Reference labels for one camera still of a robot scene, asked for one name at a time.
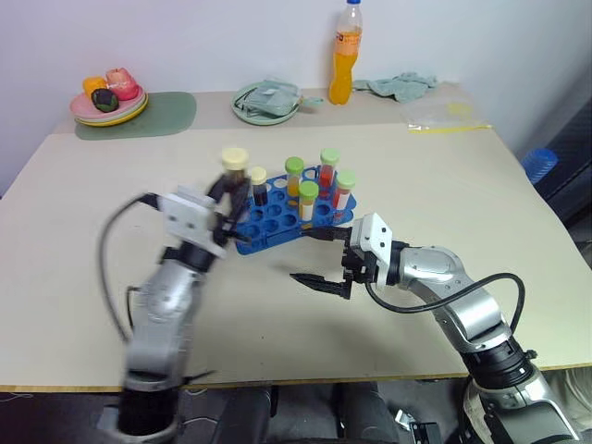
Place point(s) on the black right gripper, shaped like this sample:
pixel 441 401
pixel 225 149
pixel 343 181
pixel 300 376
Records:
pixel 358 266

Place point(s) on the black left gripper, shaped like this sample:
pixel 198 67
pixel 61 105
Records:
pixel 229 227

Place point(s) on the large cream-capped dark test tube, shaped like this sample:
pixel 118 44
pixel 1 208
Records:
pixel 235 159

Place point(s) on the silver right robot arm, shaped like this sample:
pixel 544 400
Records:
pixel 472 314

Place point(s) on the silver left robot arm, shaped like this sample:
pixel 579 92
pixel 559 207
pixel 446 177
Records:
pixel 157 314

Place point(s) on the small cream-capped dark test tube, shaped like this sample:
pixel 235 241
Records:
pixel 260 189

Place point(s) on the blue test tube rack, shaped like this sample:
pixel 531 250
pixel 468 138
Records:
pixel 270 224

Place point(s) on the green-capped orange test tube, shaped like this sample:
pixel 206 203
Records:
pixel 293 178

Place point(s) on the green-capped red test tube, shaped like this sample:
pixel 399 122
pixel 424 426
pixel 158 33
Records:
pixel 329 173

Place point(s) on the green-capped yellow and white tube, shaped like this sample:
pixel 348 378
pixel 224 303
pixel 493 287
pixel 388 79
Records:
pixel 307 201

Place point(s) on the green-capped red and white tube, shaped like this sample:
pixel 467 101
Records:
pixel 344 192

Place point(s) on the green placemat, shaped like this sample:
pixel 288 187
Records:
pixel 171 113

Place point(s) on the folded grey-green pouch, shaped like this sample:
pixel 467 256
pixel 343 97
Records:
pixel 273 99

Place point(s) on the light green plate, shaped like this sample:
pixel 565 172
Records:
pixel 136 107

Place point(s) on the yellow plate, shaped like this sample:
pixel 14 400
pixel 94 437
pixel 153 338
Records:
pixel 125 120

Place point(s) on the pink toy apple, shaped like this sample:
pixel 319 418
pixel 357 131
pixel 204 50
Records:
pixel 122 83

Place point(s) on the dark toy avocado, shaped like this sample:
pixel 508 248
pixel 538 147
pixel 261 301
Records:
pixel 104 99

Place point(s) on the dark rounded shape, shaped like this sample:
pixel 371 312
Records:
pixel 250 416
pixel 367 416

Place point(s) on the orange soda bottle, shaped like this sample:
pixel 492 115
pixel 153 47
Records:
pixel 344 69

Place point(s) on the pink plate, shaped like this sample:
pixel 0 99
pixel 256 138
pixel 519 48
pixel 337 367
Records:
pixel 83 106

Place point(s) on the orange toy pepper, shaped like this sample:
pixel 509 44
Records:
pixel 92 84

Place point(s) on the clear zip bag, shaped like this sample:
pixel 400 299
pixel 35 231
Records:
pixel 439 115

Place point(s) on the crumpled green towel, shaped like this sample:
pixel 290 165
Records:
pixel 402 88

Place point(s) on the blue stacked cups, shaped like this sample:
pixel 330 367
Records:
pixel 538 164

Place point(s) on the black chair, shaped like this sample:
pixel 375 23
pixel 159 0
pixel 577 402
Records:
pixel 571 176

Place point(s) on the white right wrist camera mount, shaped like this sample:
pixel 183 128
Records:
pixel 374 236

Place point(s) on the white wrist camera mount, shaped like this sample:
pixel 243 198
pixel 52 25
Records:
pixel 374 236
pixel 187 222

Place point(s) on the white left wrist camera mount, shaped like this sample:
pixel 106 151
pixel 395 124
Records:
pixel 187 222

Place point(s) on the black and metal bracket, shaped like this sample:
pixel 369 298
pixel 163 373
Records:
pixel 418 430

